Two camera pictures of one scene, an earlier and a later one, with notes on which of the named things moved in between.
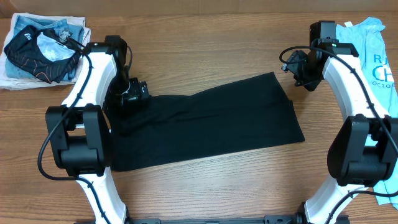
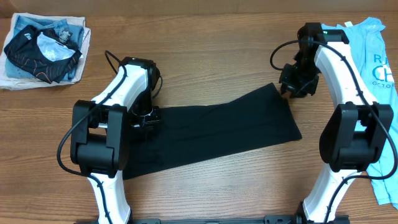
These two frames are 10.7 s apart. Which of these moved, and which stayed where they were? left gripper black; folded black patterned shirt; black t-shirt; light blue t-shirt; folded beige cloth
Moved: black t-shirt; left gripper black
Stayed: light blue t-shirt; folded black patterned shirt; folded beige cloth
